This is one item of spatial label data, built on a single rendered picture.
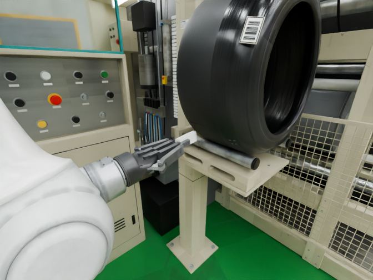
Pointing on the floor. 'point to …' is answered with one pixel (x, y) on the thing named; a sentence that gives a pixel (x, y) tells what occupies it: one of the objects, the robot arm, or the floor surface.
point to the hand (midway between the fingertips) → (186, 139)
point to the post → (196, 186)
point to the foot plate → (210, 248)
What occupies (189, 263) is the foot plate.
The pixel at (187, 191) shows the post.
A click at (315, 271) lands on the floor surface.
